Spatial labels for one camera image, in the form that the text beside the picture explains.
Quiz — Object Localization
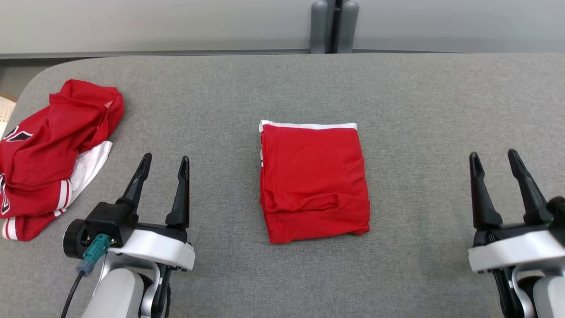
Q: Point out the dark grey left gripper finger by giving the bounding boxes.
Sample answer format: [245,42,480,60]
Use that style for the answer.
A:
[116,153,153,212]
[166,155,191,229]

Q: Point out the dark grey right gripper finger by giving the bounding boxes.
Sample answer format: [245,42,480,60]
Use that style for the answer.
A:
[507,149,554,225]
[469,152,504,231]

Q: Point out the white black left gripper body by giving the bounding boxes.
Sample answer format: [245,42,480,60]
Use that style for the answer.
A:
[108,222,196,272]

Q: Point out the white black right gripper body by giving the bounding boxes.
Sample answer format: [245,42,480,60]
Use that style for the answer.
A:
[468,221,565,274]

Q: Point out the red jersey striped white sleeves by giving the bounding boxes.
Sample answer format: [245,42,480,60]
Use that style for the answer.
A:
[0,79,125,242]

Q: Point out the red garment with white trim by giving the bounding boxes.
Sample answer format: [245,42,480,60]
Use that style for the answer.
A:
[258,119,371,245]

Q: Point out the woven laundry basket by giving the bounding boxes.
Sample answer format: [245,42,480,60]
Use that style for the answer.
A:
[0,93,18,133]

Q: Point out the black cable with teal connector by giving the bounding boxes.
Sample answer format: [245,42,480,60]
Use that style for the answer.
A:
[60,234,111,318]

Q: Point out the grey partition post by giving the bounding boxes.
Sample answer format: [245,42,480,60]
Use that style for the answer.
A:
[310,0,359,54]

